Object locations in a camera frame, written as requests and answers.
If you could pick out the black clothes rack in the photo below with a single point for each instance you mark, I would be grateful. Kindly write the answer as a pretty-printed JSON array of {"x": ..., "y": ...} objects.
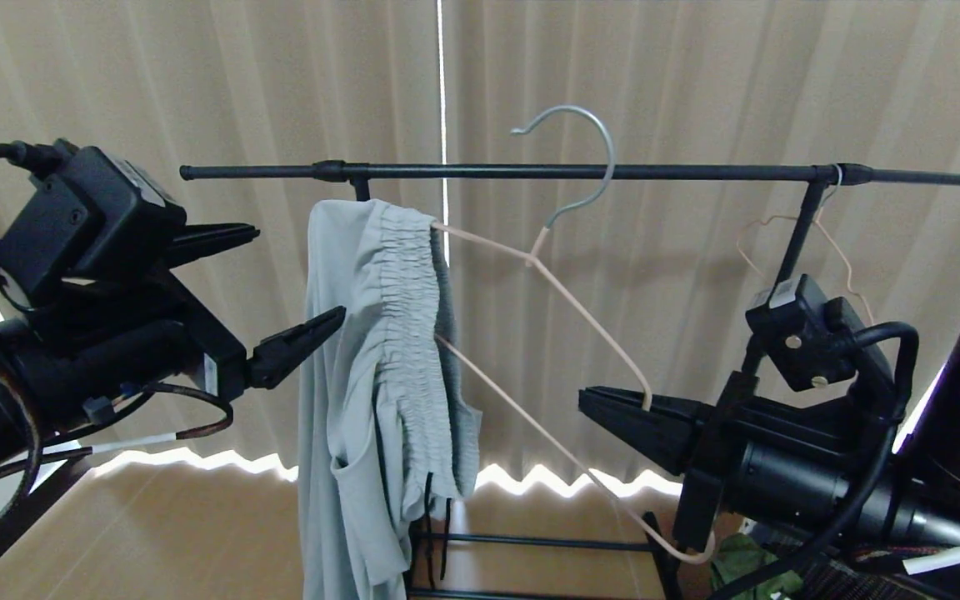
[{"x": 697, "y": 172}]

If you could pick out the beige curtain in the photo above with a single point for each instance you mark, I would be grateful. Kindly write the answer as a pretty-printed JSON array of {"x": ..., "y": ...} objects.
[{"x": 280, "y": 83}]

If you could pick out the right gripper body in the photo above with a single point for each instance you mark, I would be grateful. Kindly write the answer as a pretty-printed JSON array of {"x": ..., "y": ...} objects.
[{"x": 797, "y": 483}]

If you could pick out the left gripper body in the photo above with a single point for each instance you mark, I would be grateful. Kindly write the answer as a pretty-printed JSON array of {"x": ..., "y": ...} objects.
[{"x": 130, "y": 350}]

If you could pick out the white laundry basket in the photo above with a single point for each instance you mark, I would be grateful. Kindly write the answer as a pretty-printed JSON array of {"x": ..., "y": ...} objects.
[{"x": 838, "y": 583}]

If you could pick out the green garment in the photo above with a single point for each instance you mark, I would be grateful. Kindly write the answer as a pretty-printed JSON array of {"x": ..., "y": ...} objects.
[{"x": 747, "y": 562}]

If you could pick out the pink clothes hanger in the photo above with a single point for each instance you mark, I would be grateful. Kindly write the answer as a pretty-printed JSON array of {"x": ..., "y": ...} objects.
[
  {"x": 848, "y": 271},
  {"x": 612, "y": 154}
]

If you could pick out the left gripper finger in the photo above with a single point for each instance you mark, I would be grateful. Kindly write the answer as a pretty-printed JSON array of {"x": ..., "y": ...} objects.
[
  {"x": 197, "y": 243},
  {"x": 276, "y": 362}
]

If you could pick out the pale grey shorts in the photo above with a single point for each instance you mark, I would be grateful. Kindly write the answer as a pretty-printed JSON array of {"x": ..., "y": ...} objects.
[{"x": 347, "y": 375}]

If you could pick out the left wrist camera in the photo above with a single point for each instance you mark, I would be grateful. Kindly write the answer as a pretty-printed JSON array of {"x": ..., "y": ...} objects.
[{"x": 88, "y": 217}]

